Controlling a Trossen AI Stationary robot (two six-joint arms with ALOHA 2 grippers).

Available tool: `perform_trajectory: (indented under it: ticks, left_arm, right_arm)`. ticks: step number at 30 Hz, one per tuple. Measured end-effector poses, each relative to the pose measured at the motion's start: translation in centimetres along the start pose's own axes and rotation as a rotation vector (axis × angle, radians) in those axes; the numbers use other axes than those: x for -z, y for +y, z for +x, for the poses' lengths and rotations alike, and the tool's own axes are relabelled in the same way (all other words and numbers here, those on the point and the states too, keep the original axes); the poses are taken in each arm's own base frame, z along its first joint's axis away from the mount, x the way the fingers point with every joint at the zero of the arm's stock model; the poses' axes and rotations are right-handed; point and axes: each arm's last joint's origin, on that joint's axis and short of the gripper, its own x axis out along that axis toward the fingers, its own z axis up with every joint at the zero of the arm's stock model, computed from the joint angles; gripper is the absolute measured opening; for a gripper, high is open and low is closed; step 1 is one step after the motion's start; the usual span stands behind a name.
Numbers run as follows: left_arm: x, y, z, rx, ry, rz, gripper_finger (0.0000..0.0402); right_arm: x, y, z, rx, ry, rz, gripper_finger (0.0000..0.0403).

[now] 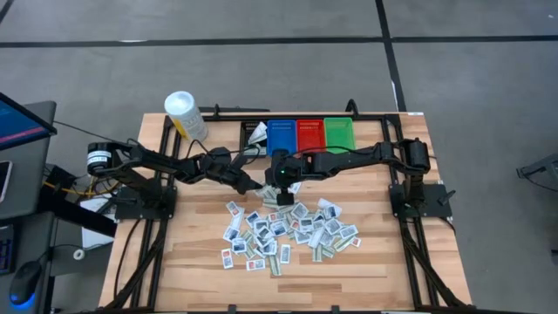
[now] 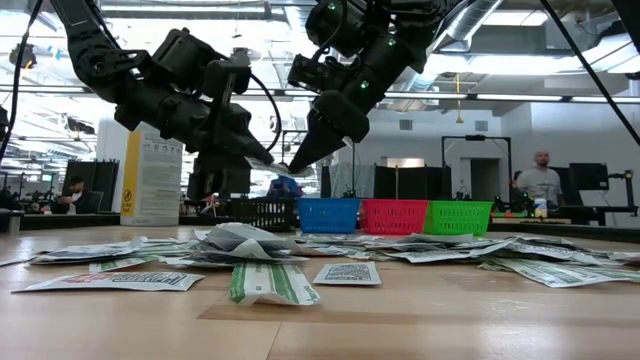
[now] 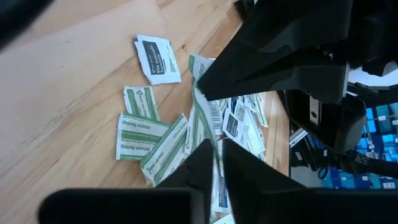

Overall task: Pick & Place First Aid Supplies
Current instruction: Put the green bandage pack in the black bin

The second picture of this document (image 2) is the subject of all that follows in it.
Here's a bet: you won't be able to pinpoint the person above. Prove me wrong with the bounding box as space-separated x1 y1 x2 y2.
49 174 104 216
512 149 565 207
266 162 305 200

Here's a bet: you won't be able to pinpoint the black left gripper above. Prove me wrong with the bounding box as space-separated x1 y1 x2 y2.
113 82 276 167

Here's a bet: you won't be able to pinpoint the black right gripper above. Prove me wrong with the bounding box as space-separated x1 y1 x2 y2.
287 89 372 175

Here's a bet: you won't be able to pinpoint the white wipes canister yellow label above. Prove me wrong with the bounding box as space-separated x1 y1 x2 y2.
119 122 185 227

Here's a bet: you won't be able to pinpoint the wooden board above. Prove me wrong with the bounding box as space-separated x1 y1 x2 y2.
491 215 573 226

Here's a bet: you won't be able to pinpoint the white packet red print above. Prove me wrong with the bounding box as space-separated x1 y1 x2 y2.
12 271 205 294

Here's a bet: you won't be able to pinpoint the black rig frame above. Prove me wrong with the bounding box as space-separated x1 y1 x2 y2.
441 133 514 201
281 128 357 200

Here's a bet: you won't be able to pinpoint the yellow hanging cord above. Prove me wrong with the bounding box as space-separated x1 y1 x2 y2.
453 74 465 125

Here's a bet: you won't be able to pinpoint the black ceiling device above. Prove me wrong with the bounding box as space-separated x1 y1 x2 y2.
8 43 39 70

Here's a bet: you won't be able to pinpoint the grey cup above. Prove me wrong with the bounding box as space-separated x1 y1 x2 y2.
5 209 25 235

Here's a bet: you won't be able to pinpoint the long ceiling light strip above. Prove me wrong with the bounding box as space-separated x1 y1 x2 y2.
0 85 86 95
382 91 469 101
474 93 567 103
569 95 640 105

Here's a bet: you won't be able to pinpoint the black partition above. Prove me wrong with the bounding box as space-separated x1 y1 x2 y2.
373 164 453 201

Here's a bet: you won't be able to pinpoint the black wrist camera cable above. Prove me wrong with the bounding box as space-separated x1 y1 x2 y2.
247 72 284 154

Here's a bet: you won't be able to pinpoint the grey fabric cover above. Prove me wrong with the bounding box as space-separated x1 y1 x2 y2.
329 162 375 199

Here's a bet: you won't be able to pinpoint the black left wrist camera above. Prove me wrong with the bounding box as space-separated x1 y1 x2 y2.
202 47 253 104

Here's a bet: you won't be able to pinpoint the green slotted plastic basket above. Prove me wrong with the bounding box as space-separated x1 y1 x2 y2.
423 199 495 237

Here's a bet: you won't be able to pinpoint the black hanging cable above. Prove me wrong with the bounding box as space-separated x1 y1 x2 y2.
0 0 46 161

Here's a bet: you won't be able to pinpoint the red slotted plastic basket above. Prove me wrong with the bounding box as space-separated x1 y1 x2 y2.
359 198 430 236

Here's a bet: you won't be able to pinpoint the blue slotted plastic basket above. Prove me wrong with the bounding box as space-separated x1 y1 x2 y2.
297 197 362 235

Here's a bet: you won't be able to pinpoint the white packet black print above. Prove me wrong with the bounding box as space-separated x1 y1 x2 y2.
193 222 301 256

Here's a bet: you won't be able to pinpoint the black diagonal strut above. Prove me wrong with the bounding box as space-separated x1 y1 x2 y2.
538 0 640 147

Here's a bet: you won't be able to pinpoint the black slotted plastic basket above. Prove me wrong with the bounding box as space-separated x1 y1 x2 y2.
228 197 297 233

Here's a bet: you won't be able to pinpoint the white packet navy print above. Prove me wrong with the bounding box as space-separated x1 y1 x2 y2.
29 238 146 265

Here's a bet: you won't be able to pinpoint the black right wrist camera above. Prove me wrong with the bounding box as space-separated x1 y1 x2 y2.
287 53 351 95

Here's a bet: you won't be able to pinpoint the black standing panels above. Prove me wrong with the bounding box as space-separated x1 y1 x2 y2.
62 159 121 214

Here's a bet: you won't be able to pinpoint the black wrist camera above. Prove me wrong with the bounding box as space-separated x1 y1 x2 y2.
202 47 253 104
287 53 351 95

